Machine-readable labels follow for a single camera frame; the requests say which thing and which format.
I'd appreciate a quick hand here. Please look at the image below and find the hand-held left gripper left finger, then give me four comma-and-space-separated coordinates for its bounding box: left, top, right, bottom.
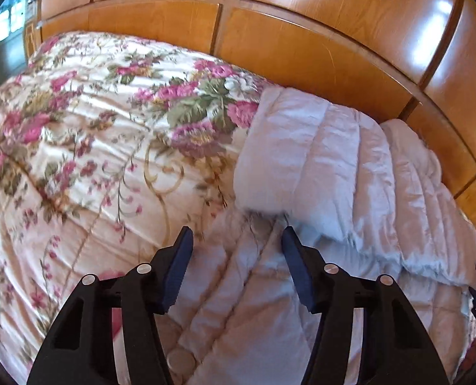
26, 226, 194, 385

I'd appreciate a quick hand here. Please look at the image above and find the window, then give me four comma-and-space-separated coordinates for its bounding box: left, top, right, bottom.
0, 0, 36, 47

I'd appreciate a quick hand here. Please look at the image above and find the floral bedspread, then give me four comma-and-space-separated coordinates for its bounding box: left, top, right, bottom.
0, 31, 276, 385

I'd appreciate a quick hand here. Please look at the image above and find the wooden headboard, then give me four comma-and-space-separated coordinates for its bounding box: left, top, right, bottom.
24, 0, 476, 241

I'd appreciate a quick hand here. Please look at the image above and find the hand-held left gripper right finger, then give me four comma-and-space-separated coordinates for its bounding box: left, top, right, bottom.
281, 226, 450, 385

